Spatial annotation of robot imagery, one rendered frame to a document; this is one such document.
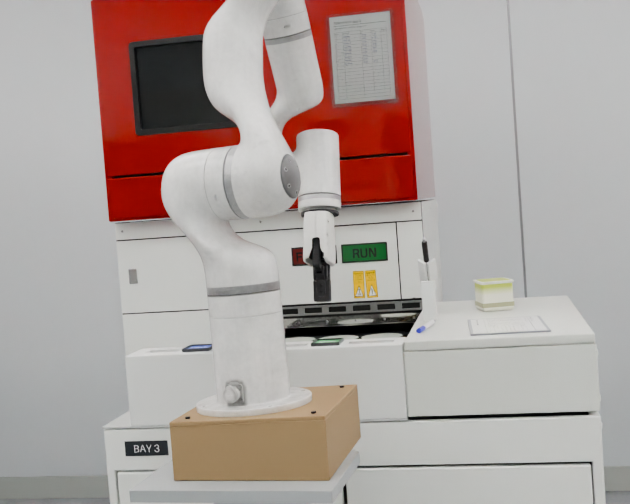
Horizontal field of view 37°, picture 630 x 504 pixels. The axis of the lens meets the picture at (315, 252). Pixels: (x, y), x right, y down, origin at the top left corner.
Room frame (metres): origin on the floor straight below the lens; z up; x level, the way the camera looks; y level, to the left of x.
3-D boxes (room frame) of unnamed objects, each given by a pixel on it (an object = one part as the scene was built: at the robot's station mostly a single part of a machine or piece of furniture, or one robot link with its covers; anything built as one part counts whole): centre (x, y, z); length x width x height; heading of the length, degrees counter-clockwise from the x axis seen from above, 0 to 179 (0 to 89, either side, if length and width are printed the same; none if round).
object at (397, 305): (2.40, -0.05, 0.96); 0.44 x 0.01 x 0.02; 79
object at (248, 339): (1.53, 0.12, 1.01); 0.19 x 0.19 x 0.18
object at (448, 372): (2.01, -0.38, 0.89); 0.62 x 0.35 x 0.14; 169
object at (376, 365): (1.84, 0.11, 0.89); 0.55 x 0.09 x 0.14; 79
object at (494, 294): (2.12, -0.40, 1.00); 0.07 x 0.07 x 0.07; 4
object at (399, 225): (2.44, 0.13, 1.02); 0.82 x 0.03 x 0.40; 79
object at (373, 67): (2.75, 0.07, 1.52); 0.81 x 0.75 x 0.59; 79
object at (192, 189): (1.55, 0.15, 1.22); 0.19 x 0.12 x 0.24; 66
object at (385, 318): (2.39, -0.05, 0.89); 0.44 x 0.02 x 0.10; 79
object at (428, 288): (2.03, -0.24, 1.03); 0.06 x 0.04 x 0.13; 169
